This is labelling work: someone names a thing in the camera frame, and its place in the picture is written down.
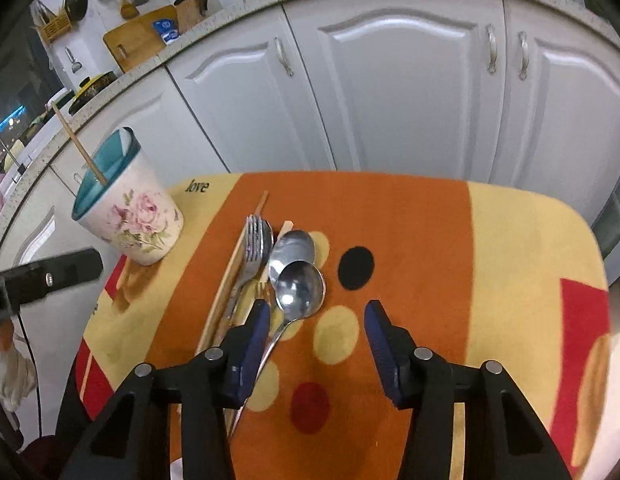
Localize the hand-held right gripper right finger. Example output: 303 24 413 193
364 299 573 480

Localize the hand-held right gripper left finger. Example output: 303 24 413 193
60 299 271 480

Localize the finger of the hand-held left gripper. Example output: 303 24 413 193
0 247 104 307

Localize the wooden chopstick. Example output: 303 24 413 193
196 230 251 361
255 219 295 286
195 190 269 361
52 101 109 187

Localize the metal spoon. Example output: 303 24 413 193
267 230 317 286
227 260 327 441

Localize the floral cup with teal inside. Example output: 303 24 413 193
71 127 185 267

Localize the metal fork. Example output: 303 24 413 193
230 220 275 321
222 214 271 326

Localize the white cabinet door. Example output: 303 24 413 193
0 200 80 286
502 0 620 221
165 10 337 177
282 0 511 182
50 67 231 196

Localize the white fabric item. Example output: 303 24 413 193
0 320 38 413

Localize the orange yellow printed table cover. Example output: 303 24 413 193
74 171 613 480

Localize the yellow black casserole pot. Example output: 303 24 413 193
68 71 118 113

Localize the wooden cutting board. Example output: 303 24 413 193
103 5 181 73

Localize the yellow chopstick holder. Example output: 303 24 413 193
32 2 71 43

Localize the blue white packet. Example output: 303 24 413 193
154 19 179 43

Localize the wooden knife block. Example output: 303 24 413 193
174 0 218 36

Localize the black cable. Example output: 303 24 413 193
14 307 45 441

